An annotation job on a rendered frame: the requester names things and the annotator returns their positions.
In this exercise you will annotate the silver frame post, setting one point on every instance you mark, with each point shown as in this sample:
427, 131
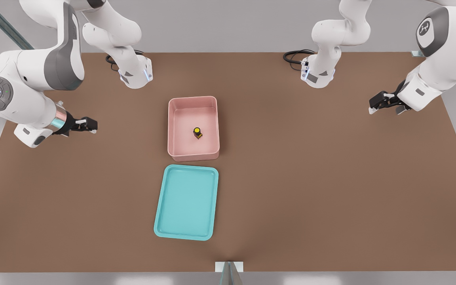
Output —
417, 54
2, 24
229, 273

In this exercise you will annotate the yellow-capped small button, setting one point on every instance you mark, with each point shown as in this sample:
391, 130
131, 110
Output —
197, 132

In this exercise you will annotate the pale blue-green tray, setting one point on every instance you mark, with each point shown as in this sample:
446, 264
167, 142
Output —
186, 202

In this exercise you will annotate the pink rectangular box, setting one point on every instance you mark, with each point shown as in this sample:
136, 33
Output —
193, 146

